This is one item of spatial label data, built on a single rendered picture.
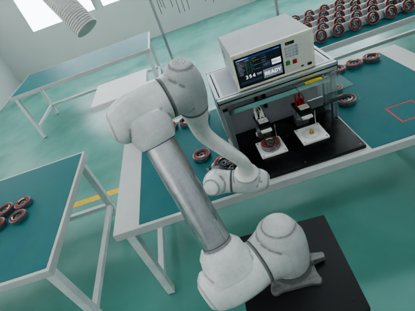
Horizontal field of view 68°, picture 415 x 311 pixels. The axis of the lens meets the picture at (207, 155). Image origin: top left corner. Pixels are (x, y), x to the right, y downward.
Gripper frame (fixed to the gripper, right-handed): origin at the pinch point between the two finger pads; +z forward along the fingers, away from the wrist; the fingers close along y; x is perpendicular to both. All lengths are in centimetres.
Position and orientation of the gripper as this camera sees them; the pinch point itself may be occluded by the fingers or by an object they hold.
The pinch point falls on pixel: (223, 163)
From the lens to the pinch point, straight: 170.8
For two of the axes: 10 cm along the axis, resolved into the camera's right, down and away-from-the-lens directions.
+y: 9.4, -2.4, -2.3
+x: -2.8, -9.4, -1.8
